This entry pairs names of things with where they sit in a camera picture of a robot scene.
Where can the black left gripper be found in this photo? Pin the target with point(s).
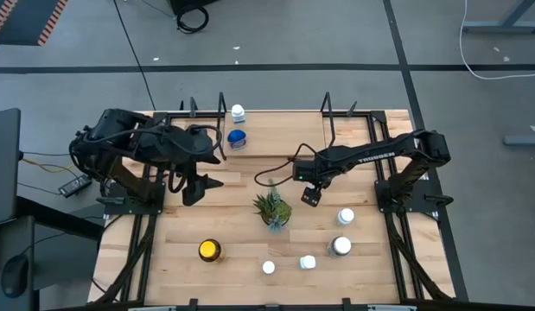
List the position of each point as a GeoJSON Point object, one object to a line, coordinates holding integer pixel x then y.
{"type": "Point", "coordinates": [191, 147]}

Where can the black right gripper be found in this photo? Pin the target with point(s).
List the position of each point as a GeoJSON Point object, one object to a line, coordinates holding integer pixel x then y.
{"type": "Point", "coordinates": [311, 197]}

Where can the green label bottle white cap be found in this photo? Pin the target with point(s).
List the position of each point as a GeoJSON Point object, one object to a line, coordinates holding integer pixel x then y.
{"type": "Point", "coordinates": [341, 245]}

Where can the clear jar blue lid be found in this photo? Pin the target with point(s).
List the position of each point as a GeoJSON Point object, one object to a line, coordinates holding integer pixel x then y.
{"type": "Point", "coordinates": [237, 137]}

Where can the amber jar yellow lid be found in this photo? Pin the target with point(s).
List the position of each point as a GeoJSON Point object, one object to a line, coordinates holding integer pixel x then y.
{"type": "Point", "coordinates": [208, 249]}

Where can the white bottle teal-edged label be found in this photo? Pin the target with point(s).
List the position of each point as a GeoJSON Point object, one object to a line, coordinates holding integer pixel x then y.
{"type": "Point", "coordinates": [308, 262]}

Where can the small white bottle teal label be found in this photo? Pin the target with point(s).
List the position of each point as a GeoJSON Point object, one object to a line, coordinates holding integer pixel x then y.
{"type": "Point", "coordinates": [237, 112]}

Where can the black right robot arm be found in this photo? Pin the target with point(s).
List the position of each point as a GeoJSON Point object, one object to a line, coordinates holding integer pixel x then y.
{"type": "Point", "coordinates": [379, 153]}

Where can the potted succulent plant black pot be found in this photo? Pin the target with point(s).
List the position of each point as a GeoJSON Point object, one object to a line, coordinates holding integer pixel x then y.
{"type": "Point", "coordinates": [273, 209]}

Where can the black power adapter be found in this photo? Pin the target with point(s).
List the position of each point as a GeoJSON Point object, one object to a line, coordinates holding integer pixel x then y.
{"type": "Point", "coordinates": [74, 185]}

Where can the white light bar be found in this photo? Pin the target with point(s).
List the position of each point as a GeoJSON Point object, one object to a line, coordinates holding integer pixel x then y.
{"type": "Point", "coordinates": [152, 308]}
{"type": "Point", "coordinates": [392, 308]}

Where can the black box on floor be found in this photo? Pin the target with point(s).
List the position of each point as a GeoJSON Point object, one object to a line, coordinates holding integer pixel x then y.
{"type": "Point", "coordinates": [185, 4]}

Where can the black computer mouse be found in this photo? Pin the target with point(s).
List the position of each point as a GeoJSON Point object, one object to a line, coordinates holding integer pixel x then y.
{"type": "Point", "coordinates": [15, 276]}

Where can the grey desk foot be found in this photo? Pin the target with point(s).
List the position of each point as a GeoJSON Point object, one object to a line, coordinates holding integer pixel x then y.
{"type": "Point", "coordinates": [524, 140]}

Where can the orange striped floor mat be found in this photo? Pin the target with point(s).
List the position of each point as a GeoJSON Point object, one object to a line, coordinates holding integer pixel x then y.
{"type": "Point", "coordinates": [25, 21]}

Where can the grey desk leg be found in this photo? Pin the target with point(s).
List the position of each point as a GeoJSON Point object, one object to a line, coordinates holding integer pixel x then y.
{"type": "Point", "coordinates": [500, 28]}

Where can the wooden shelf black metal frame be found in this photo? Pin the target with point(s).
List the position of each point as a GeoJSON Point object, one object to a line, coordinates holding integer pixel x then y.
{"type": "Point", "coordinates": [275, 134]}

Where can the black metal table frame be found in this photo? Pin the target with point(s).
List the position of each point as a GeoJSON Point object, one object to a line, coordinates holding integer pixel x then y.
{"type": "Point", "coordinates": [378, 116]}

